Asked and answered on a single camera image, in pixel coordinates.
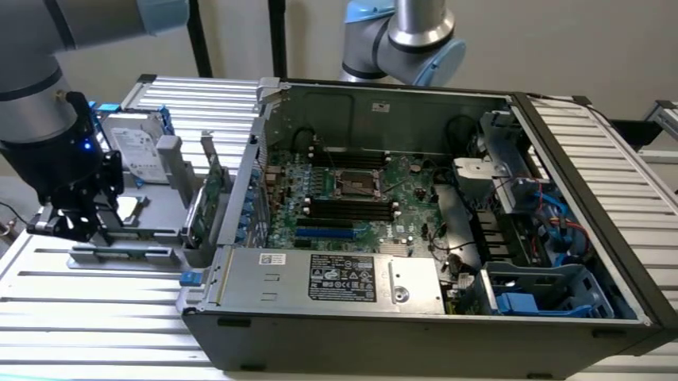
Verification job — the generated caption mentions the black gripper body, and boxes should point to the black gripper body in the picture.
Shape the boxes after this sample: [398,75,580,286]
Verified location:
[0,91,108,211]

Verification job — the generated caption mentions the green RAM stick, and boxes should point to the green RAM stick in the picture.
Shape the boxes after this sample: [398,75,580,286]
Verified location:
[71,245,176,259]

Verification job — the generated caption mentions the black expansion slot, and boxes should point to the black expansion slot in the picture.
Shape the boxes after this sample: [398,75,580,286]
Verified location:
[295,217,355,229]

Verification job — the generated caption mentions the blue expansion slot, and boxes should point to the blue expansion slot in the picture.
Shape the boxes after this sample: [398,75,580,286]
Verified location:
[295,226,356,240]

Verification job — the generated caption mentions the silver hard disk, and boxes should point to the silver hard disk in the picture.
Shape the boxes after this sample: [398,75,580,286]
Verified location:
[101,114,168,184]

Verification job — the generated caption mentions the shiny CPU chip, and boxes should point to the shiny CPU chip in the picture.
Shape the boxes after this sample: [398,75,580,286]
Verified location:
[115,195,147,224]

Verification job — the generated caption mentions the grey parts rack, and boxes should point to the grey parts rack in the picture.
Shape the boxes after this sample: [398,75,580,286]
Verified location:
[64,133,235,271]

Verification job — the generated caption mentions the blue disk carrier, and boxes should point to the blue disk carrier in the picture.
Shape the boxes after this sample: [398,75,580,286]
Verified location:
[87,101,177,188]

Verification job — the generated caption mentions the green graphics card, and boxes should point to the green graphics card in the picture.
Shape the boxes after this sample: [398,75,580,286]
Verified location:
[183,132,235,246]

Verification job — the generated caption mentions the black pole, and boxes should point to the black pole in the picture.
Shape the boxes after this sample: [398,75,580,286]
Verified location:
[265,0,288,79]
[184,0,213,79]

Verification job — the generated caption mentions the silver power supply unit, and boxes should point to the silver power supply unit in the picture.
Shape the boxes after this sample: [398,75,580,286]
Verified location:
[208,247,447,317]

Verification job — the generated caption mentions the CPU socket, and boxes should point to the CPU socket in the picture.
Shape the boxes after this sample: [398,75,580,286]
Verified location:
[316,167,387,200]

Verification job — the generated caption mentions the silver chipset heatsink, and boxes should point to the silver chipset heatsink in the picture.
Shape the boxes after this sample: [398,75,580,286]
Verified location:
[378,242,414,257]

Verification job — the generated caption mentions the green motherboard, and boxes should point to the green motherboard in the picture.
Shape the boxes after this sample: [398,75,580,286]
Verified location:
[261,152,452,256]

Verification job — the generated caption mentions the black open PC case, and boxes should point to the black open PC case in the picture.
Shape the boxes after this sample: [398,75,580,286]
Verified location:
[179,77,678,375]

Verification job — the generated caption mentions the grey fan shroud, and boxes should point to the grey fan shroud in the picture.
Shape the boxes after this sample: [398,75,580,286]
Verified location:
[451,156,511,188]

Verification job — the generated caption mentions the metal drive cage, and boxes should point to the metal drive cage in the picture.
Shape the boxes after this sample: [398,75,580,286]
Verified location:
[478,110,558,216]

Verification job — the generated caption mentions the blue disk caddy clip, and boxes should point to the blue disk caddy clip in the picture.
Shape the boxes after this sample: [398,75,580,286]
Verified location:
[496,291,542,315]

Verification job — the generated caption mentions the grey blue disk bay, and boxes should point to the grey blue disk bay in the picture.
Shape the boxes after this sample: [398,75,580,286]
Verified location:
[472,260,622,320]

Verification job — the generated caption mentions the black box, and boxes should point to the black box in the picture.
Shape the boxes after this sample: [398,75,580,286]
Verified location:
[607,117,659,152]

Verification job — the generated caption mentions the thin dark cable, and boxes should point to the thin dark cable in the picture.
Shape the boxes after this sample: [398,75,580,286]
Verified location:
[0,201,28,232]

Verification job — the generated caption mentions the black looped cable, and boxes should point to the black looped cable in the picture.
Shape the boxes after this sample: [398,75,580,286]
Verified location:
[292,126,320,155]
[443,114,479,156]

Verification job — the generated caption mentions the black fan duct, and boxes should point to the black fan duct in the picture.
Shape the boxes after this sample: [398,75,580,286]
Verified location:
[470,209,542,267]

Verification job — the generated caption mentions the blue wire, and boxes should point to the blue wire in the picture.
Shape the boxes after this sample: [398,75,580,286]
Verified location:
[532,190,590,267]

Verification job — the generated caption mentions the red wire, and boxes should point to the red wire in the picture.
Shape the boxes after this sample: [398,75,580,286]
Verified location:
[532,185,586,241]

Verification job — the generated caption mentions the thin black cable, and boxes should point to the thin black cable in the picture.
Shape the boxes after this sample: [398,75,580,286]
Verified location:
[526,92,616,129]

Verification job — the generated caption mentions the aluminium side table frame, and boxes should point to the aluminium side table frame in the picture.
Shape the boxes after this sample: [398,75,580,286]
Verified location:
[637,98,678,164]

